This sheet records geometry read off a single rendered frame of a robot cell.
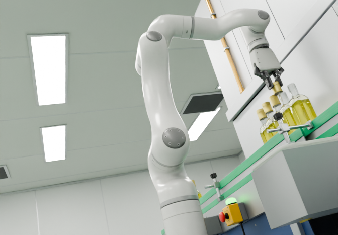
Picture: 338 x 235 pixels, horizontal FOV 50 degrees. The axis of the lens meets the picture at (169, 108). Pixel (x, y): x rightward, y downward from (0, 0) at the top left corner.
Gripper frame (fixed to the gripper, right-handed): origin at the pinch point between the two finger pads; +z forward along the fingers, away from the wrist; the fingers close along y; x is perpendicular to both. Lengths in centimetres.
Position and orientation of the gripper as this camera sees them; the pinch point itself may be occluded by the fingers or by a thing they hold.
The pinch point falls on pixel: (273, 83)
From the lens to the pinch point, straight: 145.1
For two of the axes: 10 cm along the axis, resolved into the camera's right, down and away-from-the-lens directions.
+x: 2.3, -4.7, -8.5
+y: -9.4, 1.1, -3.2
